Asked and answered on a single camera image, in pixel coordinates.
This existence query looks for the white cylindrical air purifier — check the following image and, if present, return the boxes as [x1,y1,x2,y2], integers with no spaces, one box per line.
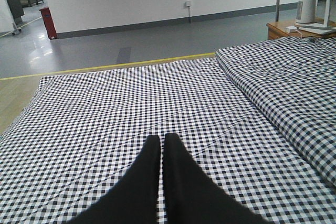
[296,0,316,24]

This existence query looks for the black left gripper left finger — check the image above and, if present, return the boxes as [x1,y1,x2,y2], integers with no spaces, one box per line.
[68,135,161,223]

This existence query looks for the wooden bedside table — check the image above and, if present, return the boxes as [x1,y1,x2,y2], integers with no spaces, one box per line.
[266,19,335,40]

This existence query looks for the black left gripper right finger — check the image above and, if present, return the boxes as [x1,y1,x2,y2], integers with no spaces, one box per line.
[163,133,266,223]

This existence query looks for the checkered bed sheet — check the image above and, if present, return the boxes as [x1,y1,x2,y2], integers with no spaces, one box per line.
[1,58,335,223]

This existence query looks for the small white charger block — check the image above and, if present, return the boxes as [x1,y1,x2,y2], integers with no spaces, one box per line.
[285,26,297,33]

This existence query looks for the white lamp base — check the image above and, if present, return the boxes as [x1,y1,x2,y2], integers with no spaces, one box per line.
[296,0,335,35]

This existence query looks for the checkered folded quilt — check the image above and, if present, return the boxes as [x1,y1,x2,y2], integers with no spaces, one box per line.
[215,37,335,183]

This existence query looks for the red fire equipment box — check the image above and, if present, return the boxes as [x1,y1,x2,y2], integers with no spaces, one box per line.
[39,7,57,40]

